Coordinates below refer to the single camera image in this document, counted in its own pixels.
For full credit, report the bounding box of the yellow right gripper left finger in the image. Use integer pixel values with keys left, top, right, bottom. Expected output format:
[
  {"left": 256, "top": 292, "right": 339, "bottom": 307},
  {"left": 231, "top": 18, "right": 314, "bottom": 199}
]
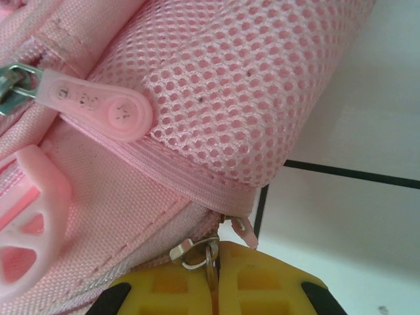
[{"left": 101, "top": 257, "right": 217, "bottom": 315}]

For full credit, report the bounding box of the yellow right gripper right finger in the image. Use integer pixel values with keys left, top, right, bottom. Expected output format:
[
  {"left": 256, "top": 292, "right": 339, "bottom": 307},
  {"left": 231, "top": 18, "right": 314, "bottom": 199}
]
[{"left": 215, "top": 240, "right": 333, "bottom": 315}]

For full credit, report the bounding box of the pink student backpack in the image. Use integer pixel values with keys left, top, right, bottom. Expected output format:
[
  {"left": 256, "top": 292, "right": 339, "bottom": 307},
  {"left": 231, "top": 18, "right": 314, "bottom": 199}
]
[{"left": 0, "top": 0, "right": 377, "bottom": 315}]

